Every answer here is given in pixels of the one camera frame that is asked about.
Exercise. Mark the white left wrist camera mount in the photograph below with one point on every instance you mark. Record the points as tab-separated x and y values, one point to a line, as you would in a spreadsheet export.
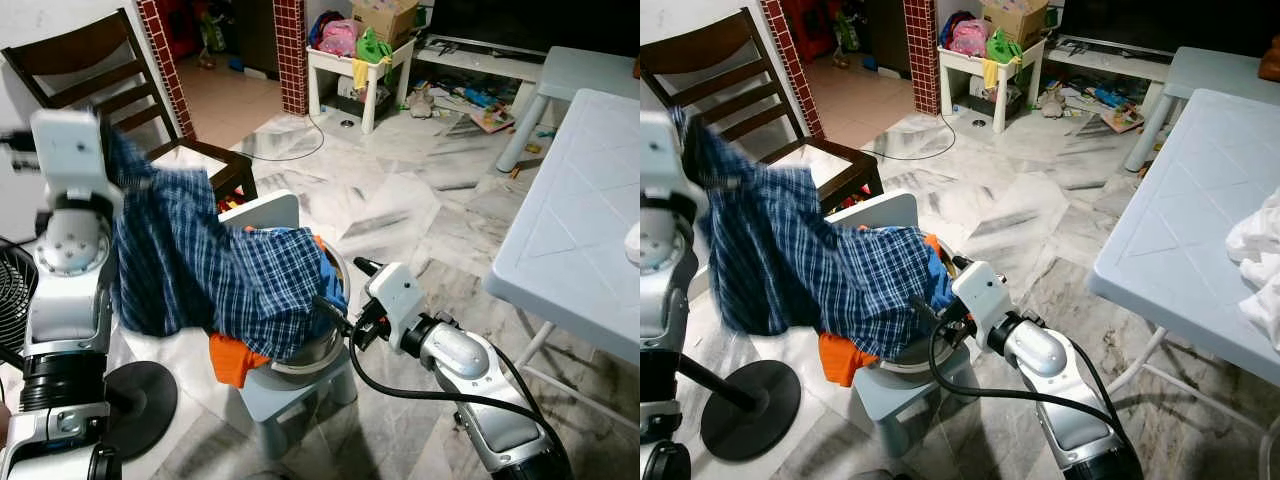
68	155
662	155

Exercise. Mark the small white side table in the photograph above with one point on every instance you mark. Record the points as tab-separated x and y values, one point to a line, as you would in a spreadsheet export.
965	62
335	60

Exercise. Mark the orange bag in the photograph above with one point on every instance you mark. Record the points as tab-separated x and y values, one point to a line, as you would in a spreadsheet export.
1270	60

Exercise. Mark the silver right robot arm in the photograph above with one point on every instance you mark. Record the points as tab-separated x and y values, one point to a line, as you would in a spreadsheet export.
1060	400
480	400

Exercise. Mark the dark wooden chair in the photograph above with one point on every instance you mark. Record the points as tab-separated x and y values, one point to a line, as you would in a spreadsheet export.
75	50
700	50

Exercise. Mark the bright green bag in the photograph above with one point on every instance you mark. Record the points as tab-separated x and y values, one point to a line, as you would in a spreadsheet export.
373	47
1003	47

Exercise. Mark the blue plaid shirt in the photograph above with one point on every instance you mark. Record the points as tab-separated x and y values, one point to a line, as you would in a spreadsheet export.
200	260
800	260

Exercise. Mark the light blue folding table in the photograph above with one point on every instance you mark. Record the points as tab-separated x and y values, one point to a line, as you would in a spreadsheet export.
580	220
1190	220

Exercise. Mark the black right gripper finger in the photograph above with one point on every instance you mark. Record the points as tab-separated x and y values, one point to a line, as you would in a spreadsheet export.
369	265
929	309
333	313
962	264

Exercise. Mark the red tiled pillar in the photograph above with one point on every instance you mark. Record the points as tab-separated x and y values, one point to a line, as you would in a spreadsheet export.
921	55
165	70
795	70
290	55

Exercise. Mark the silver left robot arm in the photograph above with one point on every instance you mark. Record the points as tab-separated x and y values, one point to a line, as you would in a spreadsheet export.
665	290
65	300

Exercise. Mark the colourful picture book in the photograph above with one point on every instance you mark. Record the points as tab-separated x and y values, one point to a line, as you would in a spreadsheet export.
1123	118
493	118

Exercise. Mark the black standing fan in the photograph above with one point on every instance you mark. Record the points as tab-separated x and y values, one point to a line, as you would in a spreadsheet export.
140	405
750	410

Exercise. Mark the black television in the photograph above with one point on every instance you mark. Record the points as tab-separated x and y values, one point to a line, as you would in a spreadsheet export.
1160	25
530	25

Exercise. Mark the cardboard box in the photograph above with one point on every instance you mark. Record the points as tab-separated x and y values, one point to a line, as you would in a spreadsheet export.
1015	20
385	20

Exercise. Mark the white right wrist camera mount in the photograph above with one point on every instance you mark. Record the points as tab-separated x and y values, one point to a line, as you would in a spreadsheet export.
982	300
398	300

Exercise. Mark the blue cloth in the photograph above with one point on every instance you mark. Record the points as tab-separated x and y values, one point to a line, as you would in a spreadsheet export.
335	290
942	285

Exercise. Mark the pink bag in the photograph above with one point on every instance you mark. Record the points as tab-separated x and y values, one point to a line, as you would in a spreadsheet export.
970	38
338	38

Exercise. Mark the light blue plastic stool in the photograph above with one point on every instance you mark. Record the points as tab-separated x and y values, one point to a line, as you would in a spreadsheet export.
870	210
270	210

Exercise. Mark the white television stand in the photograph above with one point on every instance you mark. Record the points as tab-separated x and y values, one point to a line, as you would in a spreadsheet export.
1110	60
480	60

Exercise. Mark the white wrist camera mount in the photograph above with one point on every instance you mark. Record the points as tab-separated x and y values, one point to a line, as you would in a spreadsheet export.
982	300
68	155
398	300
662	155

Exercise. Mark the white shirt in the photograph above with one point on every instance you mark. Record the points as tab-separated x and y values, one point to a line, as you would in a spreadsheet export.
1260	260

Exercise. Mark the steel basin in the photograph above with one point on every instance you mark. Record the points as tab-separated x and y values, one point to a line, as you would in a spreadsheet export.
925	355
315	352

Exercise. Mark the small light blue table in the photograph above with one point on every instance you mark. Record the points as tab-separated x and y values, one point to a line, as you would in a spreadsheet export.
590	70
1220	70

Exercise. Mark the yellow cloth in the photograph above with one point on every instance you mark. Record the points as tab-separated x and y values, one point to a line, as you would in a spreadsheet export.
992	73
360	73

